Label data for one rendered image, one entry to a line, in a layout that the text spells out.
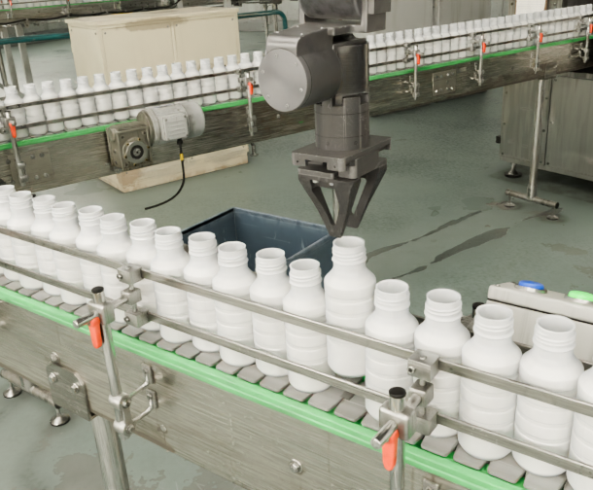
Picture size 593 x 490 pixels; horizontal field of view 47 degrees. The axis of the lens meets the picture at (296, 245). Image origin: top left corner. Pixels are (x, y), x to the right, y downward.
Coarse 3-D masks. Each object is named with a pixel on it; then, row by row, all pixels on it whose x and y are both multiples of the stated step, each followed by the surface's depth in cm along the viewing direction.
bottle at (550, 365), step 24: (552, 336) 65; (528, 360) 68; (552, 360) 66; (576, 360) 67; (528, 384) 67; (552, 384) 65; (576, 384) 66; (528, 408) 68; (552, 408) 66; (528, 432) 69; (552, 432) 67; (528, 456) 70
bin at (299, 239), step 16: (240, 208) 166; (208, 224) 161; (224, 224) 166; (240, 224) 168; (256, 224) 165; (272, 224) 161; (288, 224) 159; (304, 224) 156; (224, 240) 167; (240, 240) 170; (256, 240) 167; (272, 240) 163; (288, 240) 160; (304, 240) 157; (320, 240) 145; (256, 256) 168; (288, 256) 162; (304, 256) 141; (320, 256) 146; (288, 272) 137
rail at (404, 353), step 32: (96, 256) 101; (64, 288) 109; (192, 288) 90; (160, 320) 97; (288, 320) 82; (256, 352) 87; (384, 352) 75; (352, 384) 79; (512, 384) 66; (448, 416) 73; (512, 448) 69
